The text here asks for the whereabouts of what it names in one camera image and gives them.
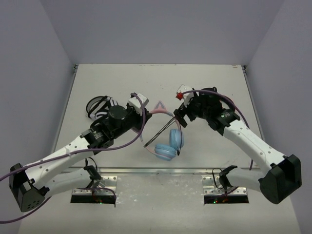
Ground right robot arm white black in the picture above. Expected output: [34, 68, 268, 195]
[174, 85, 302, 204]

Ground right metal mounting bracket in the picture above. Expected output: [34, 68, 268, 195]
[201, 174, 247, 196]

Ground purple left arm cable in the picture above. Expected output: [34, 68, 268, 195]
[0, 92, 147, 224]

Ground metal rail front table edge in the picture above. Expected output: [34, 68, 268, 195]
[62, 167, 222, 175]

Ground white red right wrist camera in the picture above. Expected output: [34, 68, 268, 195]
[176, 84, 194, 107]

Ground left metal mounting bracket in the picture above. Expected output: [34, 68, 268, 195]
[72, 175, 118, 196]

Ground white black headphones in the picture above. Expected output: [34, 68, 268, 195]
[86, 96, 118, 121]

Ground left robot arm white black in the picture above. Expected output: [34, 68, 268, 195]
[9, 104, 152, 212]

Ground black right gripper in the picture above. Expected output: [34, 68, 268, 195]
[174, 93, 210, 128]

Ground thin black headphone cable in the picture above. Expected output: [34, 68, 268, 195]
[143, 116, 182, 156]

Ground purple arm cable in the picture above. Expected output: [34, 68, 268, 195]
[0, 92, 147, 224]
[181, 89, 253, 198]

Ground metal mounting bracket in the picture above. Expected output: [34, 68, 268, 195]
[72, 175, 118, 196]
[201, 174, 247, 196]

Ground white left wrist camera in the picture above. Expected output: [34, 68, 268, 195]
[127, 93, 149, 116]

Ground pink blue cat-ear headphones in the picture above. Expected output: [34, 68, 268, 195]
[139, 101, 184, 161]

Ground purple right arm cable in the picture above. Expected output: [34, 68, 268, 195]
[181, 89, 253, 198]

